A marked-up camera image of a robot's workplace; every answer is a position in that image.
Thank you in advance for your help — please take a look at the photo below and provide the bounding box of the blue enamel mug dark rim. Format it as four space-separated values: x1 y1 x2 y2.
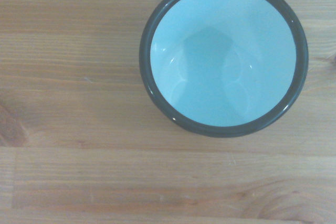
139 0 309 138

